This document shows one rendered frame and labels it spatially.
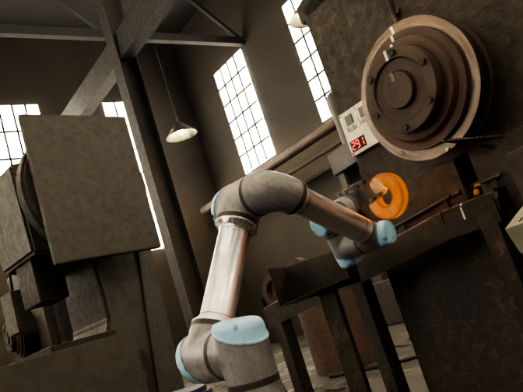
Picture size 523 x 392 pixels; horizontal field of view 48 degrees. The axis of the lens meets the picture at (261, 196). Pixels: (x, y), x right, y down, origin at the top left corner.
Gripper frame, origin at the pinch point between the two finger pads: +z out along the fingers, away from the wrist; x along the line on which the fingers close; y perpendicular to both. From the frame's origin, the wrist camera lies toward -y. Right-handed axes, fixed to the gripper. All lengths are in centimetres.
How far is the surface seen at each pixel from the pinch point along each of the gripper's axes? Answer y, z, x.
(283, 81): 228, 697, 652
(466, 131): 4.7, 9.2, -31.5
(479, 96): 11.9, 11.1, -39.6
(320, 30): 68, 42, 22
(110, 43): 369, 366, 626
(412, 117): 16.8, 4.7, -20.3
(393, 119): 19.3, 5.3, -13.4
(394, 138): 13.6, 9.7, -6.9
